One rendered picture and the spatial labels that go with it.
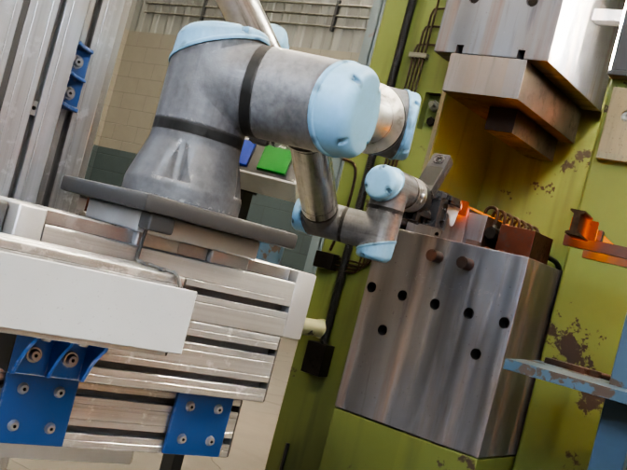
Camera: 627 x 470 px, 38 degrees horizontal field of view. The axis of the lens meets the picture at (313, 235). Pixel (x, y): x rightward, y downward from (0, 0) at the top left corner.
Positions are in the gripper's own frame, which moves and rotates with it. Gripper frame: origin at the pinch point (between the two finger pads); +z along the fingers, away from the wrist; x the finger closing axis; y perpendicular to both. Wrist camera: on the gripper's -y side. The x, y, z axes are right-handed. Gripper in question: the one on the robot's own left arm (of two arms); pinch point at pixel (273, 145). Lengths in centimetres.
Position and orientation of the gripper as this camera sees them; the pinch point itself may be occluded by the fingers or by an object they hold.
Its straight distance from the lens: 224.4
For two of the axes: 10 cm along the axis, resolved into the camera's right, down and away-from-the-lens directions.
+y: 3.0, -8.0, 5.2
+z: 0.1, 5.4, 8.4
